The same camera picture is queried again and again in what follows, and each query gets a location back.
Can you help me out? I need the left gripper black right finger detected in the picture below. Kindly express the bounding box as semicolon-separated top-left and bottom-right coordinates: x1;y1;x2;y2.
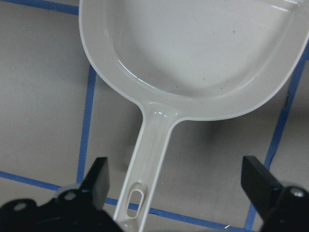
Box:
241;156;287;218

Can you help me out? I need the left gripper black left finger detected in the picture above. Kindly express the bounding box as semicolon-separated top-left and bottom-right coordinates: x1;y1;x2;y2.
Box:
77;157;110;212

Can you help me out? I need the white plastic dustpan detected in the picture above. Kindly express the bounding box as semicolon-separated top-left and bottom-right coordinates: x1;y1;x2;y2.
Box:
79;0;309;232

